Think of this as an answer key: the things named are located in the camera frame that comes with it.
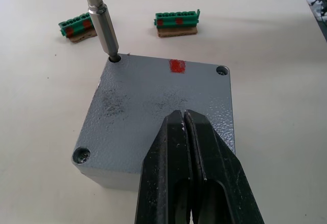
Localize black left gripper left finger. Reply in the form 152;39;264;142
134;109;194;224

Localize grey metal box lid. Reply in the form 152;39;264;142
71;53;235;183

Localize green terminal block with cardboard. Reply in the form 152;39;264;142
153;9;201;38
58;12;98;44

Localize black and silver electric screwdriver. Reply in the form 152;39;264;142
66;0;123;61

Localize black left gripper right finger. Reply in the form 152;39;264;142
183;109;265;224

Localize silver lid screw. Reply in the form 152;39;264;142
77;149;90;163

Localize grey metal box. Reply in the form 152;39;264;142
74;163;141;192

